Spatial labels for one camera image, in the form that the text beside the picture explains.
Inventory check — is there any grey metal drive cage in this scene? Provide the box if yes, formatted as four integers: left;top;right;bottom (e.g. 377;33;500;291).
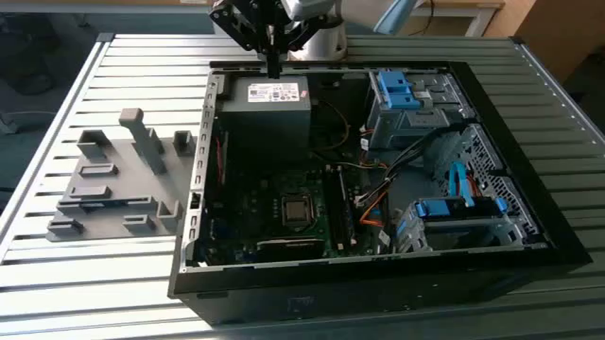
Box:
365;70;476;152

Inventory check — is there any grey parts rack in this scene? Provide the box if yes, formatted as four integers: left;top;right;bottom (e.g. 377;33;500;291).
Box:
43;108;197;244

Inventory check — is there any metal disk bay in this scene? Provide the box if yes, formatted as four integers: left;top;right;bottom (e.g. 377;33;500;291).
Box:
393;198;551;253

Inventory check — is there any blue disk carrier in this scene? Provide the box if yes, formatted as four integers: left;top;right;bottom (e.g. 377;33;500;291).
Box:
413;198;510;220

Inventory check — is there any grey power supply unit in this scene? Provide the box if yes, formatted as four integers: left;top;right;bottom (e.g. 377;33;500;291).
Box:
214;76;312;167

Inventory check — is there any blue RAM stick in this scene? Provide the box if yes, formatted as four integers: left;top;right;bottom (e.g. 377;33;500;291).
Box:
78;200;130;209

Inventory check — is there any yellow black wire bundle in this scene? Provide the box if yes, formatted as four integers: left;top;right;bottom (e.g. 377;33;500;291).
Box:
329;159;391;171

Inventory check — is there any green motherboard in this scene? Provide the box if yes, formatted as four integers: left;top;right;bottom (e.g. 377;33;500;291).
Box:
201;164;392;265

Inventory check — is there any blue SATA cable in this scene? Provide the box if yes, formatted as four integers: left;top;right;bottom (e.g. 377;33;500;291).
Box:
445;161;476;208

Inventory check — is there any black PC case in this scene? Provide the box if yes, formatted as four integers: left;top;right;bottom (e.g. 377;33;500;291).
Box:
166;59;594;327

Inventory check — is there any orange wire bundle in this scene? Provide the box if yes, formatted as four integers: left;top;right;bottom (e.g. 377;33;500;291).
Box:
359;191;392;227

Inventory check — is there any wooden cabinet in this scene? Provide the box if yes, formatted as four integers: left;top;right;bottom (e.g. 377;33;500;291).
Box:
490;0;605;86

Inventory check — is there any silver CPU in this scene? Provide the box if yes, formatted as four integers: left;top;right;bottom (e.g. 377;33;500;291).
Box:
284;197;312;223

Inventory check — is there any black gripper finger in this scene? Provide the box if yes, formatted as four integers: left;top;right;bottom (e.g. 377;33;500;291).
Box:
272;14;328;79
208;4;275;79

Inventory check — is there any black cable bundle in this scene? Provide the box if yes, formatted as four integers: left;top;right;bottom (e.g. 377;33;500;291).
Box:
356;125;453;206

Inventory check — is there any white framed wooden desk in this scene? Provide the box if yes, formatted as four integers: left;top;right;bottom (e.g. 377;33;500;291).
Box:
347;0;506;38

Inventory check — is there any black Nvidia graphics card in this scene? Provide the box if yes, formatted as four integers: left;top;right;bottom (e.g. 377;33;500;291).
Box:
256;237;327;264

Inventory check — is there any blue plastic drive carrier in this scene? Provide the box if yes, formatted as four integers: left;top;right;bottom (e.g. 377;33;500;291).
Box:
376;70;421;111

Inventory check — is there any black office chair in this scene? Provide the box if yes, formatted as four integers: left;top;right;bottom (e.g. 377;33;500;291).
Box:
0;13;62;96

